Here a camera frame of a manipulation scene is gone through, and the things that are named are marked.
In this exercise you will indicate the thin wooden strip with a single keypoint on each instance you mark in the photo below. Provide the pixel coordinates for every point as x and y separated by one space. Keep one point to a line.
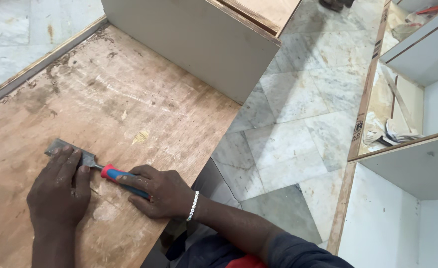
397 95

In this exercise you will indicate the person's grey trousers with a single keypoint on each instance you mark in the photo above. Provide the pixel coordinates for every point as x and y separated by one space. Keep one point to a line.
213 186

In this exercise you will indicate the person's left hand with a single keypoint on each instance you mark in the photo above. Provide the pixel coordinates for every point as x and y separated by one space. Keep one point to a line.
57 197

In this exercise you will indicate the grey laminate edge panel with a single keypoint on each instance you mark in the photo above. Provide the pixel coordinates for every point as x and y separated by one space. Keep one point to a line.
36 67

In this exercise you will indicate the crumpled paper scraps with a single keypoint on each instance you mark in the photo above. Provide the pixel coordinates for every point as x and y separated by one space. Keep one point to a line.
390 134

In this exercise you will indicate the white laminate cabinet box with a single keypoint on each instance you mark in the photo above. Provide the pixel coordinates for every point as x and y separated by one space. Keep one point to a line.
200 44

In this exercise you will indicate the person's dark blue shirt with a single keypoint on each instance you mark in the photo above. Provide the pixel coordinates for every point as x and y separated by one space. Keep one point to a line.
301 253

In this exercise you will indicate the white plywood shelf unit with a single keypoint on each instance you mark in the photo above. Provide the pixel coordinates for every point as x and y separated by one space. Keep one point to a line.
390 223

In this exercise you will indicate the heap of debris with red strip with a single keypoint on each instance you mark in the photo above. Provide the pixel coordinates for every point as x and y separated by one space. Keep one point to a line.
412 22

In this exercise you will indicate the large brown plywood board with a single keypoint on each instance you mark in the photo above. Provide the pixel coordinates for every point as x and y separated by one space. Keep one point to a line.
122 100

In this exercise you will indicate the person's right hand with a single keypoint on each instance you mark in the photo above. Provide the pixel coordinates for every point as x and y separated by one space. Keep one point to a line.
167 193

